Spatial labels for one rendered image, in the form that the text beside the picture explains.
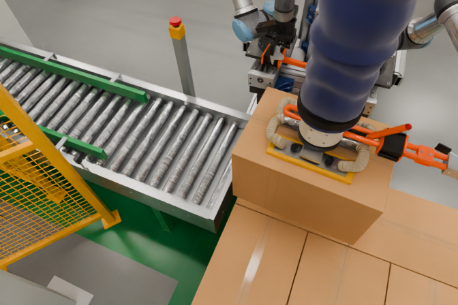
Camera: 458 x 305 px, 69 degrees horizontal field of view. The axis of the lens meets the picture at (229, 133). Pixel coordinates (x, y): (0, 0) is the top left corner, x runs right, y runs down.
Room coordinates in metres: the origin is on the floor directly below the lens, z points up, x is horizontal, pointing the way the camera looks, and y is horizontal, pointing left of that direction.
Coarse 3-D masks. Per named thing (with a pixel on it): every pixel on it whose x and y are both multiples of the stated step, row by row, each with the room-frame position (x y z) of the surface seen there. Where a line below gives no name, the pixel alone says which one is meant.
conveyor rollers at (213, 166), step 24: (24, 72) 1.81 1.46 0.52; (48, 72) 1.79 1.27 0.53; (24, 96) 1.56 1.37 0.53; (48, 96) 1.54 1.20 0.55; (72, 96) 1.53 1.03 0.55; (96, 96) 1.54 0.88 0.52; (120, 96) 1.51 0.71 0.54; (0, 120) 1.37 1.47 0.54; (72, 120) 1.33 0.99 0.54; (96, 120) 1.32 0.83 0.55; (120, 120) 1.32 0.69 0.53; (144, 120) 1.29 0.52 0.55; (192, 120) 1.28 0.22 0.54; (96, 144) 1.13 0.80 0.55; (144, 144) 1.11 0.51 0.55; (192, 144) 1.09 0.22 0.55; (144, 168) 0.94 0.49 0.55; (192, 168) 0.93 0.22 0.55; (216, 168) 0.93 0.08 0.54; (168, 192) 0.79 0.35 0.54; (216, 192) 0.77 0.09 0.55
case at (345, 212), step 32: (288, 96) 0.98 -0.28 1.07; (256, 128) 0.82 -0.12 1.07; (288, 128) 0.81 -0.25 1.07; (256, 160) 0.66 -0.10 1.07; (352, 160) 0.64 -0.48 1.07; (384, 160) 0.63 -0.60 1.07; (256, 192) 0.64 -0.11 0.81; (288, 192) 0.58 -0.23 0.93; (320, 192) 0.52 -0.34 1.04; (352, 192) 0.50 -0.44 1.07; (384, 192) 0.50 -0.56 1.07; (320, 224) 0.50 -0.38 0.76; (352, 224) 0.45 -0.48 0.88
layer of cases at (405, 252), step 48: (240, 240) 0.51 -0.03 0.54; (288, 240) 0.49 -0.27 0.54; (336, 240) 0.48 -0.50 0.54; (384, 240) 0.47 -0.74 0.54; (432, 240) 0.46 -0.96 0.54; (240, 288) 0.29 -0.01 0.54; (288, 288) 0.28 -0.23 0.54; (336, 288) 0.27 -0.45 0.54; (384, 288) 0.26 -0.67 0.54; (432, 288) 0.24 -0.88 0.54
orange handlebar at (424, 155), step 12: (288, 60) 1.07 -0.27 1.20; (288, 108) 0.81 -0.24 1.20; (300, 120) 0.75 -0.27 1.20; (348, 132) 0.68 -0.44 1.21; (372, 132) 0.67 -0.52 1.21; (372, 144) 0.63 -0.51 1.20; (408, 144) 0.61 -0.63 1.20; (420, 144) 0.61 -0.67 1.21; (408, 156) 0.57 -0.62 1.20; (420, 156) 0.56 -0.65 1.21; (432, 156) 0.56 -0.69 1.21; (444, 156) 0.56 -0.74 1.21; (444, 168) 0.51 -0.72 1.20
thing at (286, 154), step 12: (288, 144) 0.71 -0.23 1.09; (300, 144) 0.71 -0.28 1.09; (276, 156) 0.67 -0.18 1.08; (288, 156) 0.66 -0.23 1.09; (324, 156) 0.65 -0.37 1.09; (336, 156) 0.65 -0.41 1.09; (312, 168) 0.60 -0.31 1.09; (324, 168) 0.60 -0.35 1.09; (336, 168) 0.59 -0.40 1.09; (348, 180) 0.54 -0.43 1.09
